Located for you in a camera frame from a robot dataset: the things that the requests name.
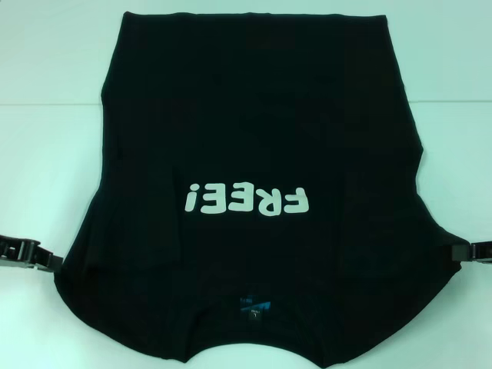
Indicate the black shirt with FREE print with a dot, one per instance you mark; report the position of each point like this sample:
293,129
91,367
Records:
246,115

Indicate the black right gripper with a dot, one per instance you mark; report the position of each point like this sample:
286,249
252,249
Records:
483,251

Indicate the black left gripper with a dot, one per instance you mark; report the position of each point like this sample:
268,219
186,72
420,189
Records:
17,250

